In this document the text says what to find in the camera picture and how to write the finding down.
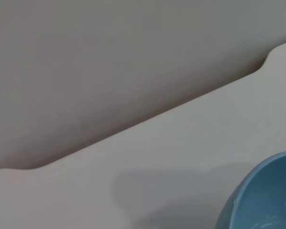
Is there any blue bowl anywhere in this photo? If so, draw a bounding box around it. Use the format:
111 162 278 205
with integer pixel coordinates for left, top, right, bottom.
214 149 286 229

